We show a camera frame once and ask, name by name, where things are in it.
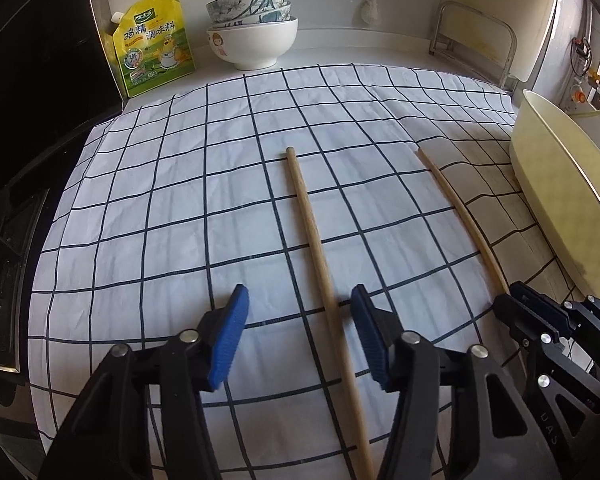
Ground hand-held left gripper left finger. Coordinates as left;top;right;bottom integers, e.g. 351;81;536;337
39;283;251;480

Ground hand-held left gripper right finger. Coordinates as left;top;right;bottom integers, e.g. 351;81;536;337
350;284;563;480

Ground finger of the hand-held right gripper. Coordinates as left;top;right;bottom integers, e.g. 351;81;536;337
494;293;589;480
510;281;600;412

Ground long wooden chopstick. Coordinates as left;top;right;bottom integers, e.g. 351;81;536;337
285;146;377;480
416;146;512;297

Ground cream oval basin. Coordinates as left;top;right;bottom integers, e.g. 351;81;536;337
509;89;600;306

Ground white checked tablecloth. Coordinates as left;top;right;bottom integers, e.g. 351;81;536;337
27;64;588;480

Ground gas valve with pipe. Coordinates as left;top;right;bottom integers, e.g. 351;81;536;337
567;35;600;123

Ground black gas stove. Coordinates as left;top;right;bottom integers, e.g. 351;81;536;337
0;185;51;376

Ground white cutting board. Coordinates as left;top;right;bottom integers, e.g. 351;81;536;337
447;0;563;82

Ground white cartoon bowl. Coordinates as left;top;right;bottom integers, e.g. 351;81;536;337
206;16;299;71

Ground yellow seasoning pouch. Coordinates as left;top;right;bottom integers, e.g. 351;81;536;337
100;0;197;98

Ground blue patterned bowl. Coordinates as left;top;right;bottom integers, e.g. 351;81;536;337
209;2;293;28
205;0;290;13

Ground metal wire rack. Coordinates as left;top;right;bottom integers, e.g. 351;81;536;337
428;1;517;92

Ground black glass wall panel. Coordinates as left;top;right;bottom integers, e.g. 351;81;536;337
0;0;126;186

